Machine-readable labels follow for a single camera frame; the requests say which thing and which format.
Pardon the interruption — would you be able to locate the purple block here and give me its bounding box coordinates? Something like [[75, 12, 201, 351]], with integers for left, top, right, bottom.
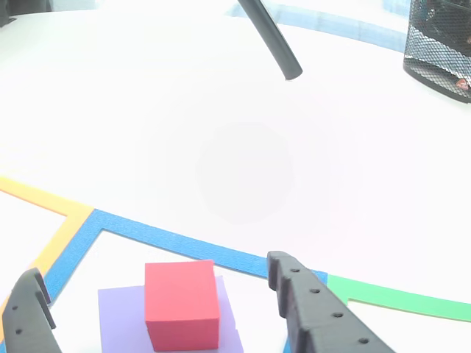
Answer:
[[97, 275, 246, 353]]

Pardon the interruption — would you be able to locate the small red cube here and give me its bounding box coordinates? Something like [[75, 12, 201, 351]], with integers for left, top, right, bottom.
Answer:
[[144, 259, 222, 352]]

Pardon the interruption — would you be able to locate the black mesh pen holder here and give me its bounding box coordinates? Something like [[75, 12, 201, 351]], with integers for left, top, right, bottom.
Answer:
[[402, 0, 471, 104]]

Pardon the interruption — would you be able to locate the green square frame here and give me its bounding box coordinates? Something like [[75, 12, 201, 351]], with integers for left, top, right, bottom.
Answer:
[[326, 274, 471, 324]]

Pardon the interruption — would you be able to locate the orange square frame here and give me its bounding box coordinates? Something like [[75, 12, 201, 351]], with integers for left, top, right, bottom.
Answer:
[[0, 176, 95, 341]]

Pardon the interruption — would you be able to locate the blue square frame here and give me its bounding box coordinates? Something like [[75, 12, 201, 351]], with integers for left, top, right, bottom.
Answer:
[[44, 208, 328, 353]]

